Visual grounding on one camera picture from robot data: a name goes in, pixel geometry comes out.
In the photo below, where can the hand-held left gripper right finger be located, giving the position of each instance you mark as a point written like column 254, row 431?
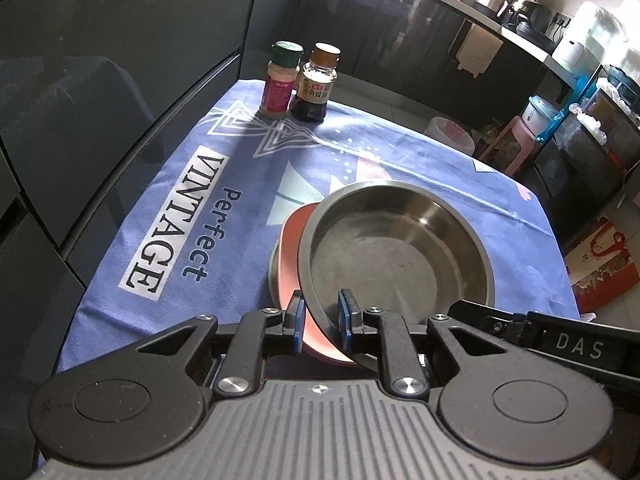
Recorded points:
column 345, row 325

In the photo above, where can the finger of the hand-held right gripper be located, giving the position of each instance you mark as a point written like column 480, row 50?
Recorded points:
column 492, row 322

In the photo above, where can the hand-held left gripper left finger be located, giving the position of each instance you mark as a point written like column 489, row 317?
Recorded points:
column 297, row 322

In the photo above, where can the pink rectangular plate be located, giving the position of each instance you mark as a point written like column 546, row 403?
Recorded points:
column 292, row 255

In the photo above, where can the stainless steel bowl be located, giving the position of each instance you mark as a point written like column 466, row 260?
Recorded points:
column 390, row 250

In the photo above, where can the red paper gift bag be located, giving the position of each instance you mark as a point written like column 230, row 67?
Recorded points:
column 600, row 260

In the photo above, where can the black mesh storage rack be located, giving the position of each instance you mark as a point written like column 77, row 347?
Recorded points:
column 575, row 170

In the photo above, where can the pink plastic stool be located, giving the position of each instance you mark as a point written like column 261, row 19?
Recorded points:
column 520, row 145

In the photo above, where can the blue printed tablecloth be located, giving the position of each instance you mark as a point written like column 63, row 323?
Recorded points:
column 175, row 185

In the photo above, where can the white lined trash bin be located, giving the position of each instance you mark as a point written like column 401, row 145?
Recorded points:
column 450, row 132

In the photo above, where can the teal lidded container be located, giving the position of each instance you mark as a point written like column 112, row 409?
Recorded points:
column 537, row 115

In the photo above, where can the brown cap soy sauce bottle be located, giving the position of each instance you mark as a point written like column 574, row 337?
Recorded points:
column 312, row 95

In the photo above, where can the green cap spice bottle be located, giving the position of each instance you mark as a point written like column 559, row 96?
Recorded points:
column 277, row 90

